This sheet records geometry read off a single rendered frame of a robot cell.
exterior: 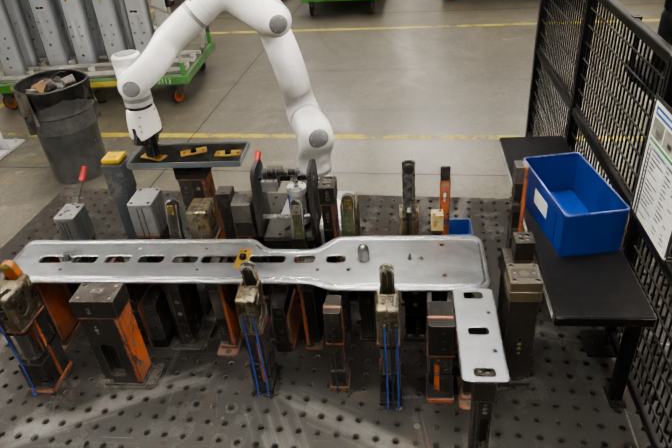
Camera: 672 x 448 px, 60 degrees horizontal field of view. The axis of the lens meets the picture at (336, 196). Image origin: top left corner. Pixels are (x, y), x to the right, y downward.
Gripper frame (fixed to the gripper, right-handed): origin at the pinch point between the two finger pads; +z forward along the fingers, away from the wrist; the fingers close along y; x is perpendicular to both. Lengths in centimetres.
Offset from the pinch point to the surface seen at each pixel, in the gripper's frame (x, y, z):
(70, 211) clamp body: -17.1, 23.4, 12.5
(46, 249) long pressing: -16.8, 35.6, 18.5
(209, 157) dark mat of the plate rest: 18.0, -5.2, 2.7
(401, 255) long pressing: 84, 2, 19
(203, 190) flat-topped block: 14.4, -3.0, 14.3
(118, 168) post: -10.6, 6.2, 5.4
